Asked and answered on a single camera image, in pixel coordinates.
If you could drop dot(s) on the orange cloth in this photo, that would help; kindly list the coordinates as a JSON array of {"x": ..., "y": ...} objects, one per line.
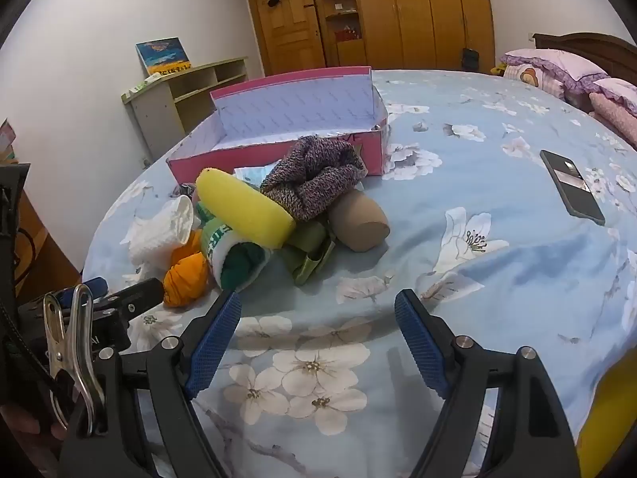
[{"x": 186, "y": 279}]

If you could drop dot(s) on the black hanging bag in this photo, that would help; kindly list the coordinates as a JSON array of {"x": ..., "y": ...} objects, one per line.
[{"x": 470, "y": 59}]

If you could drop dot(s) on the pink cardboard box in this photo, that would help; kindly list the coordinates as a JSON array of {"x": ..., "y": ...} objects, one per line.
[{"x": 298, "y": 104}]

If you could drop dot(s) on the blue and yellow painting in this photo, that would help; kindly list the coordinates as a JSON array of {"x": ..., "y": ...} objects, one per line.
[{"x": 164, "y": 55}]

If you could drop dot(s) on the wooden door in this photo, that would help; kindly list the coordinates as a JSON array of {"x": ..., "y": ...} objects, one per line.
[{"x": 288, "y": 35}]

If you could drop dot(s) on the green and white packet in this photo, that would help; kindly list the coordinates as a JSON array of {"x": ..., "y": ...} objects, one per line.
[{"x": 144, "y": 83}]

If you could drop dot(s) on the black smartphone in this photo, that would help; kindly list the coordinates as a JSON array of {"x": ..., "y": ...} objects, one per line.
[{"x": 572, "y": 189}]

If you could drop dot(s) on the light blue cloth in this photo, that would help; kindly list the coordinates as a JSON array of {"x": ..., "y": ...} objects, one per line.
[{"x": 254, "y": 175}]

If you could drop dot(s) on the checkered bear print pillow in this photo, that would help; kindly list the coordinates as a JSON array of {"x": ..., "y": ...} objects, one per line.
[{"x": 530, "y": 77}]

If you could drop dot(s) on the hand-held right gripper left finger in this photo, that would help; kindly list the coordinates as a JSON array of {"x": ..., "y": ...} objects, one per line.
[{"x": 214, "y": 346}]

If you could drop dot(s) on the brown wooden desk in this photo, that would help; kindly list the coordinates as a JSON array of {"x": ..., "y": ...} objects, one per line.
[{"x": 45, "y": 259}]

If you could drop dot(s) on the wooden wardrobe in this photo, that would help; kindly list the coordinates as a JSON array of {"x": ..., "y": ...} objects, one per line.
[{"x": 423, "y": 10}]

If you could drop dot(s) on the pink book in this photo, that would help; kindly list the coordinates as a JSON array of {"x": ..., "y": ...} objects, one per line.
[{"x": 7, "y": 142}]

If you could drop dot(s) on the metal spring clip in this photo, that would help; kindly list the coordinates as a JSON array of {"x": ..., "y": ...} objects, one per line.
[{"x": 79, "y": 338}]

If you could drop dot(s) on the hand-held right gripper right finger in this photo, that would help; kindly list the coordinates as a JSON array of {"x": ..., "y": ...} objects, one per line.
[{"x": 423, "y": 346}]

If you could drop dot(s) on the dark wooden headboard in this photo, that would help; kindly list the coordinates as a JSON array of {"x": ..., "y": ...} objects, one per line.
[{"x": 597, "y": 47}]

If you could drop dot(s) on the pink textured pillow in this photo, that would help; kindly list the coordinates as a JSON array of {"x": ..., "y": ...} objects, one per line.
[{"x": 614, "y": 112}]

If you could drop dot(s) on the white mesh cloth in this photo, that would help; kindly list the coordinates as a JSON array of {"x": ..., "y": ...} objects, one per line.
[{"x": 159, "y": 234}]

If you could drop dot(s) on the red basket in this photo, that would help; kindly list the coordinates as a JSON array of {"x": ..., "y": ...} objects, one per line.
[{"x": 347, "y": 36}]

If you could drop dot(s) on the beige shelf unit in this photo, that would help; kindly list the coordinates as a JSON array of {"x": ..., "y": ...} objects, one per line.
[{"x": 149, "y": 109}]

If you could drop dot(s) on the person's left hand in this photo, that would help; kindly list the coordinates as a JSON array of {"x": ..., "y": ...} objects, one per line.
[{"x": 30, "y": 423}]

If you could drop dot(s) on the beige sock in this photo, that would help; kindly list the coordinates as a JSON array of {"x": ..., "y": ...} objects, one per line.
[{"x": 358, "y": 219}]

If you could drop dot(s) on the olive green sock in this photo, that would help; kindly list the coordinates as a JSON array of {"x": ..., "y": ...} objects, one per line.
[{"x": 303, "y": 259}]

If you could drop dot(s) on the bed with floral blue sheet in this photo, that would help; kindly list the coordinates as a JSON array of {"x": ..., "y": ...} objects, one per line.
[{"x": 448, "y": 308}]

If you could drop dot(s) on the yellow plush toy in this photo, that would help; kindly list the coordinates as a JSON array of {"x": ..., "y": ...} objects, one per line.
[{"x": 497, "y": 68}]

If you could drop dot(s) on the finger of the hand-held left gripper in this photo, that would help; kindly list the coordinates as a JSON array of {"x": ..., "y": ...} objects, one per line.
[
  {"x": 139, "y": 296},
  {"x": 95, "y": 286}
]

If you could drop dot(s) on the yellow sponge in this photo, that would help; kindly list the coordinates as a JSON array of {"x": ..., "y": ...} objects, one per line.
[{"x": 244, "y": 209}]

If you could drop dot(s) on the yellow cloth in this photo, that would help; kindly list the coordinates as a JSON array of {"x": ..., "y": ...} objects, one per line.
[{"x": 614, "y": 418}]

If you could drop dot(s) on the purple ruffled pillow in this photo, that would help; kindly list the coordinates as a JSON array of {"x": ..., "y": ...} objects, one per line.
[
  {"x": 614, "y": 87},
  {"x": 552, "y": 59}
]

